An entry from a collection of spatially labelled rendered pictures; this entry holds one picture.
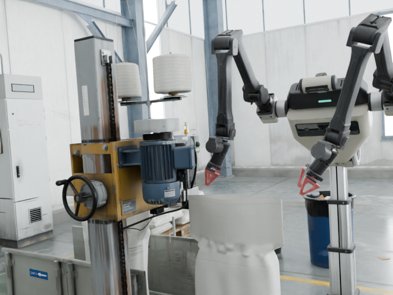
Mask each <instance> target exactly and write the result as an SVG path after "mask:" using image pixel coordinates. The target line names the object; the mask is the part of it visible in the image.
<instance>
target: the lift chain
mask: <svg viewBox="0 0 393 295"><path fill-rule="evenodd" d="M106 73H107V75H106V77H107V86H108V102H109V113H110V114H109V119H110V127H111V142H117V138H116V122H115V107H114V98H113V82H112V67H111V62H108V63H106ZM117 225H118V237H119V238H118V241H119V252H120V254H119V256H120V268H121V269H120V272H121V281H122V295H128V293H127V282H126V281H127V277H126V261H125V246H124V237H123V231H121V229H122V228H123V222H122V220H120V221H118V223H117Z"/></svg>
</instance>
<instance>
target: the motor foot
mask: <svg viewBox="0 0 393 295"><path fill-rule="evenodd" d="M118 162H119V168H120V169H122V168H126V167H132V166H138V165H140V150H139V149H137V145H130V146H120V147H118Z"/></svg>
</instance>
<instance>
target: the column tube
mask: <svg viewBox="0 0 393 295"><path fill-rule="evenodd" d="M101 49H103V50H109V51H110V54H111V55H113V64H111V67H112V82H113V98H114V107H115V122H116V138H117V142H118V141H121V140H120V124H119V108H118V92H117V82H116V66H115V50H114V42H110V41H107V40H102V39H97V38H90V39H85V40H80V41H77V42H74V53H75V68H76V76H77V91H78V107H79V115H80V130H81V144H82V145H83V144H97V143H110V142H111V127H110V119H109V114H110V113H109V102H108V86H107V77H106V75H107V73H106V66H102V65H101ZM84 85H87V90H88V105H89V115H86V116H84V107H83V99H82V86H84ZM82 161H83V169H84V173H112V164H111V154H97V155H82ZM87 223H88V238H89V253H90V261H91V276H92V292H93V295H122V281H121V272H120V269H121V268H120V256H119V254H120V252H119V241H118V238H119V237H118V225H117V223H118V222H117V221H115V220H108V219H95V218H90V219H89V220H87ZM123 237H124V246H125V261H126V277H127V281H126V282H127V293H128V295H132V290H131V281H130V264H129V248H128V239H127V229H125V231H124V232H123Z"/></svg>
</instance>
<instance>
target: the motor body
mask: <svg viewBox="0 0 393 295"><path fill-rule="evenodd" d="M175 143H177V140H176V139H170V140H158V141H155V140H151V141H144V142H139V145H140V146H139V150H140V151H141V155H140V168H141V177H142V179H143V180H144V182H142V186H141V188H142V192H143V199H144V201H145V202H146V203H147V204H151V205H164V204H171V203H174V202H176V201H178V199H179V197H180V185H181V183H180V181H179V180H177V177H176V172H177V169H175V168H174V167H173V155H172V150H173V148H175ZM141 158H142V163H141Z"/></svg>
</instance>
